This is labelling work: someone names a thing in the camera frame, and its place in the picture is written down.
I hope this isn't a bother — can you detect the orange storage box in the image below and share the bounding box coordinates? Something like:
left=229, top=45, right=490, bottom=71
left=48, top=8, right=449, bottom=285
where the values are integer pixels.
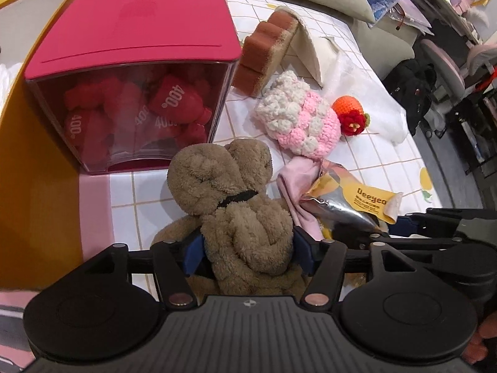
left=0, top=0, right=98, bottom=292

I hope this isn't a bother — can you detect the orange crochet strawberry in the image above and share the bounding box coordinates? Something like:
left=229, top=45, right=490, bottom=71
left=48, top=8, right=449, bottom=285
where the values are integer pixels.
left=331, top=96, right=371, bottom=137

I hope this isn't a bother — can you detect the black backpack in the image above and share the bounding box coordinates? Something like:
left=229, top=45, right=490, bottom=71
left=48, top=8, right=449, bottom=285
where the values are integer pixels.
left=384, top=58, right=433, bottom=136

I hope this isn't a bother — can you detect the yellow foil snack packet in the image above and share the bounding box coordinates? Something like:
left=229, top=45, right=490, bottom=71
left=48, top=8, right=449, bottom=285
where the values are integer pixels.
left=301, top=163, right=404, bottom=242

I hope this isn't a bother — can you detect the pink chair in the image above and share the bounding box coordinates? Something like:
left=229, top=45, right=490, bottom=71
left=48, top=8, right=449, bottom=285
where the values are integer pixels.
left=419, top=39, right=467, bottom=136

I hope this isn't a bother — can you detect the brown teddy bear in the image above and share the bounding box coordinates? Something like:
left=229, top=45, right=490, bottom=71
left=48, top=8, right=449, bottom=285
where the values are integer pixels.
left=149, top=138, right=311, bottom=298

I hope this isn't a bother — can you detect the clear box with red lid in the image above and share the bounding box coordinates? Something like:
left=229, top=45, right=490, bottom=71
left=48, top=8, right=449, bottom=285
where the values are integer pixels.
left=23, top=0, right=242, bottom=175

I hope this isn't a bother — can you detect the pink white crochet hat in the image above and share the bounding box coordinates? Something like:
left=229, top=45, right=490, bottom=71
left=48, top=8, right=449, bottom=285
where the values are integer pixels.
left=254, top=70, right=342, bottom=160

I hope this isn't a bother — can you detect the beige sofa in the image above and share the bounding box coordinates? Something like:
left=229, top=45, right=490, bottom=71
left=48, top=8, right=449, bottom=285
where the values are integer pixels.
left=349, top=16, right=416, bottom=82

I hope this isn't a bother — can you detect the white cloth pouch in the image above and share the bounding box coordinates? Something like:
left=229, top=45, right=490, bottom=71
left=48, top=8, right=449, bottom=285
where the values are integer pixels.
left=272, top=6, right=342, bottom=90

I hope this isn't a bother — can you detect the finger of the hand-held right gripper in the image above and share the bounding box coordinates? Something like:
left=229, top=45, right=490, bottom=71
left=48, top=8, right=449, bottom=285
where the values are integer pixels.
left=395, top=208, right=497, bottom=242
left=332, top=221, right=467, bottom=251

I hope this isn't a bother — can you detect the pile of red plush pouches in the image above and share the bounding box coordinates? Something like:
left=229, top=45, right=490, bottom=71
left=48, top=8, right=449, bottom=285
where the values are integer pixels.
left=64, top=68, right=212, bottom=152

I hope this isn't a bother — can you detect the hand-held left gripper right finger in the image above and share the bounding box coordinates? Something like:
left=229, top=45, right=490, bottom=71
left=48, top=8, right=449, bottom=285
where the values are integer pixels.
left=293, top=227, right=427, bottom=311

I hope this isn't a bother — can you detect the toast shaped plush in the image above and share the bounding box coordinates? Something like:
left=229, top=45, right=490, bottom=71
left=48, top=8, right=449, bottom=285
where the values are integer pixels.
left=232, top=10, right=300, bottom=96

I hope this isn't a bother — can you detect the cluttered desk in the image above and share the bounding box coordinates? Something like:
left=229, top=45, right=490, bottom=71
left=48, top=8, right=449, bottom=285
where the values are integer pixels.
left=423, top=0, right=497, bottom=47

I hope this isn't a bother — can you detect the clear plastic bag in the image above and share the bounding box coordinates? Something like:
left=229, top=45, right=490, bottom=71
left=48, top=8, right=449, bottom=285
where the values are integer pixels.
left=330, top=47, right=408, bottom=144

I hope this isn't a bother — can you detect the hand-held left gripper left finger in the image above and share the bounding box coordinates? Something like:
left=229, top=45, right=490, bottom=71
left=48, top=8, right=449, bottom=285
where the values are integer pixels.
left=111, top=237, right=207, bottom=312

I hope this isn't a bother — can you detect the checked fruit print tablecloth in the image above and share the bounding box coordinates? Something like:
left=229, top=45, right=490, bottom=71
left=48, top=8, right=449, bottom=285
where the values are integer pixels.
left=78, top=0, right=445, bottom=280

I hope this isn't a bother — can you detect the person's right hand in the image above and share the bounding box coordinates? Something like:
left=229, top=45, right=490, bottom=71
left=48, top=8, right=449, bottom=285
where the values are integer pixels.
left=464, top=315, right=497, bottom=364

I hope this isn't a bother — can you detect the pink striped cloth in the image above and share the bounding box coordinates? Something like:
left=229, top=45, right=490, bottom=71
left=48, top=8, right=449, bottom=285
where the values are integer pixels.
left=0, top=289, right=43, bottom=371

